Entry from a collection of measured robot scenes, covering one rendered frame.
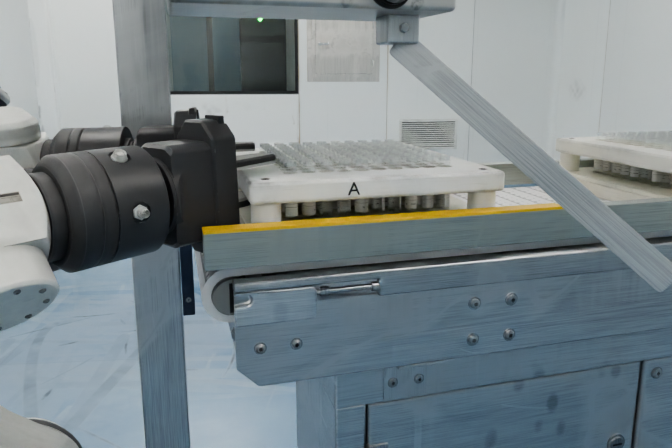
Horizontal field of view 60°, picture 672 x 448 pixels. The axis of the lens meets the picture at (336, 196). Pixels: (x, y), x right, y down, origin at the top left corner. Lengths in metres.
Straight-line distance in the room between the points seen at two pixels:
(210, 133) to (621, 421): 0.60
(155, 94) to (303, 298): 0.35
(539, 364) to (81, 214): 0.50
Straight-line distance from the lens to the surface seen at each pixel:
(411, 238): 0.53
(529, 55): 6.22
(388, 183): 0.53
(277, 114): 5.50
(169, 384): 0.86
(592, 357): 0.75
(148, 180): 0.46
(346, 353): 0.55
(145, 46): 0.75
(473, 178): 0.56
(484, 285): 0.58
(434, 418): 0.68
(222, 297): 0.51
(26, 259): 0.41
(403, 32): 0.51
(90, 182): 0.44
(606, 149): 0.83
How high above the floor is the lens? 1.02
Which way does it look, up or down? 12 degrees down
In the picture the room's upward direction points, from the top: straight up
